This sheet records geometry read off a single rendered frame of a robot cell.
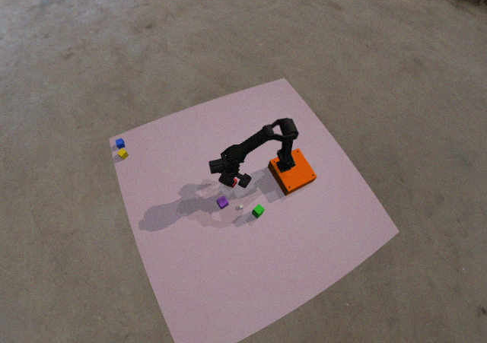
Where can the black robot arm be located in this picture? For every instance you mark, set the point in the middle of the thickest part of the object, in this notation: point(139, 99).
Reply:
point(235, 154)

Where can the yellow cube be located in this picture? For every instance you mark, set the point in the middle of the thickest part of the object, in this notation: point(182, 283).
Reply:
point(122, 153)

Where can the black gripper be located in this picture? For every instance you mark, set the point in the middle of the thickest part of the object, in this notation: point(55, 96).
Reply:
point(244, 179)

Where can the blue cube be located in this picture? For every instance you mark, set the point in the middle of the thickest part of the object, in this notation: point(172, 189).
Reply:
point(120, 143)

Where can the purple cube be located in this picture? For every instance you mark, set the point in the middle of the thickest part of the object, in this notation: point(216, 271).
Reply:
point(222, 202)

